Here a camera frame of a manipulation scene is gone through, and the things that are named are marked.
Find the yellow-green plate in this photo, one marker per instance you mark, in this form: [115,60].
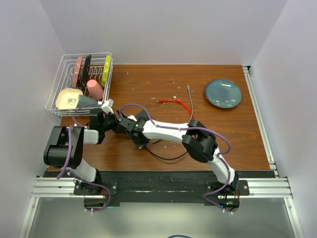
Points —
[106,70]

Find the pink cup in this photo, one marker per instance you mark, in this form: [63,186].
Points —
[95,90]

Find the black network switch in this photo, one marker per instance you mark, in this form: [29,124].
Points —
[136,128]

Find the teal ceramic plate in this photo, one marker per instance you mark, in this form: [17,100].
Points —
[223,93]

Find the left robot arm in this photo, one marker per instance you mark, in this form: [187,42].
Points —
[64,149]

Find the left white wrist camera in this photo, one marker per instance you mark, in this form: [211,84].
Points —
[107,106]

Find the white wire dish rack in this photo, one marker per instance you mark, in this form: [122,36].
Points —
[64,76]

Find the cream square bowl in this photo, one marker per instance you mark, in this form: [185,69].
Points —
[68,98]

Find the black plate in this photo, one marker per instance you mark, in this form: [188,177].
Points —
[85,71]

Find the pink plate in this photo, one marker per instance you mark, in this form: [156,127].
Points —
[75,78]

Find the dark teal cup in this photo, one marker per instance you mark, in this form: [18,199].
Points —
[86,102]

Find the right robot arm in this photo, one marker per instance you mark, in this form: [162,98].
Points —
[202,144]

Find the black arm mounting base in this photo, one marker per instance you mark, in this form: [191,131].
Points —
[178,187]

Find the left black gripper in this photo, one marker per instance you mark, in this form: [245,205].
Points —
[110,115]

